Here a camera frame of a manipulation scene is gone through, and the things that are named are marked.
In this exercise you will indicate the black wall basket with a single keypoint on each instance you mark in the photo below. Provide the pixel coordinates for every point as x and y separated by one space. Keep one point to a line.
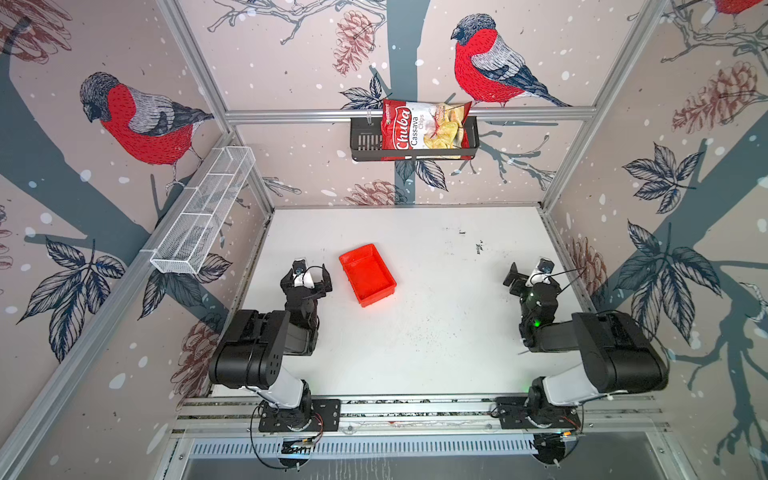
368 143

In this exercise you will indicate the red cassava chips bag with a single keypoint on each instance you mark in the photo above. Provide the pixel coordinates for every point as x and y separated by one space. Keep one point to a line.
441 122

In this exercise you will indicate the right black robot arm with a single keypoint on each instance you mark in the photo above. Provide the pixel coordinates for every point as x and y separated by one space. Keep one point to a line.
616 357

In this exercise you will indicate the white wire mesh shelf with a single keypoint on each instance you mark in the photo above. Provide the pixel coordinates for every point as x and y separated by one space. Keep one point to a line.
194 231

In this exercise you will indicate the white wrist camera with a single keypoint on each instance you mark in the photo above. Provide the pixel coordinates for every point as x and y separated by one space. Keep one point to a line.
301 276
542 273

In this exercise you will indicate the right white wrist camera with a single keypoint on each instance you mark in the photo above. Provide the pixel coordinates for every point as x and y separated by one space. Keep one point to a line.
542 273

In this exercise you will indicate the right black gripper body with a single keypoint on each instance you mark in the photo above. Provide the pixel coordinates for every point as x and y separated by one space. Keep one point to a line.
523 299

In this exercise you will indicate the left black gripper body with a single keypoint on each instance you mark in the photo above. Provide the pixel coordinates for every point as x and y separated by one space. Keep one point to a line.
318 292

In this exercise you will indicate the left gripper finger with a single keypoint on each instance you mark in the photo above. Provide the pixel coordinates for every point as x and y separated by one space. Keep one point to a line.
325 285
287 282

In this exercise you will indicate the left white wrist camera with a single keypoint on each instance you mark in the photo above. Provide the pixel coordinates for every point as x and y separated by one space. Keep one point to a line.
301 276

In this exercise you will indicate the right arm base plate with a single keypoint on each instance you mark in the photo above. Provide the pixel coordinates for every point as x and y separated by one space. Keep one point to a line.
520 413

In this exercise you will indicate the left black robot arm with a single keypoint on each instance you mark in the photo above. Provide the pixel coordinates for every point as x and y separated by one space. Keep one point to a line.
250 353

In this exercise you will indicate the red plastic bin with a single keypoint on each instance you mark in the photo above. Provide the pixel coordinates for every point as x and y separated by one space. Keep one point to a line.
368 275

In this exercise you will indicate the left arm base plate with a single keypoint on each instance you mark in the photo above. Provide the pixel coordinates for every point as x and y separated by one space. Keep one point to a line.
321 415

